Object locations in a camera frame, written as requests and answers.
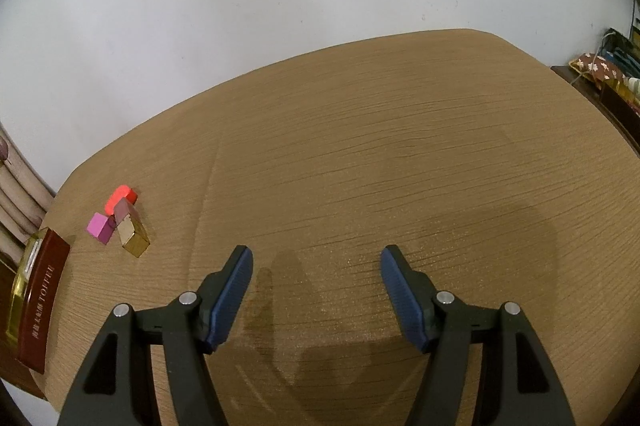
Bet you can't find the gold and red lipstick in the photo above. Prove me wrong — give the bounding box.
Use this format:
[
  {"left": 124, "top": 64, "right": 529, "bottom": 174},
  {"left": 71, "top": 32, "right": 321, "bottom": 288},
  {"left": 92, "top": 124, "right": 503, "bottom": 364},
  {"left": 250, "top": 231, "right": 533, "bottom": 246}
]
[{"left": 114, "top": 198, "right": 150, "bottom": 258}]

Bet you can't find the pink rectangular block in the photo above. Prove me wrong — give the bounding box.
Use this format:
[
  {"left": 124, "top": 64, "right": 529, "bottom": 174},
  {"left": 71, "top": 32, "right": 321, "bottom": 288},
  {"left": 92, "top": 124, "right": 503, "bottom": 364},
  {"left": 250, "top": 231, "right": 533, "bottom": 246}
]
[{"left": 86, "top": 213, "right": 116, "bottom": 244}]

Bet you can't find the red rounded square tape measure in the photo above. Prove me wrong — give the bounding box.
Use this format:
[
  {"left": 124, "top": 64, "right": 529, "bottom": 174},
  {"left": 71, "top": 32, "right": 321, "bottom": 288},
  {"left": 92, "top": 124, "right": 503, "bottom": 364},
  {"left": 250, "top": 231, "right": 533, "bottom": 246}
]
[{"left": 104, "top": 185, "right": 138, "bottom": 216}]

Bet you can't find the red gold toffee tin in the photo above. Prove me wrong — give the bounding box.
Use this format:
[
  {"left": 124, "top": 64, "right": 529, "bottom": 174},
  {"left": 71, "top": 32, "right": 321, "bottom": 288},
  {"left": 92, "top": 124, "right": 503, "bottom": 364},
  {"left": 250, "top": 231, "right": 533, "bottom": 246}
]
[{"left": 6, "top": 228, "right": 70, "bottom": 374}]

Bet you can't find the beige patterned curtain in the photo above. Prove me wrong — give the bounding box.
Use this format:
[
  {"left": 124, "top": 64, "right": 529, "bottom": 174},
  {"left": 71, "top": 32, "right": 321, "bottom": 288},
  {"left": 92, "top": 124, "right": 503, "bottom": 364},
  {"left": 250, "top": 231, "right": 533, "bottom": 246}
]
[{"left": 0, "top": 127, "right": 54, "bottom": 268}]

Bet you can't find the cluttered side shelf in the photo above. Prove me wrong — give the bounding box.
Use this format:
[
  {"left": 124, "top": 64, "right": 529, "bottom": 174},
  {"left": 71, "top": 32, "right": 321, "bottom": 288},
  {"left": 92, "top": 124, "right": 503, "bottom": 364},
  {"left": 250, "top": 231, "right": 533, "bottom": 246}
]
[{"left": 551, "top": 3, "right": 639, "bottom": 154}]

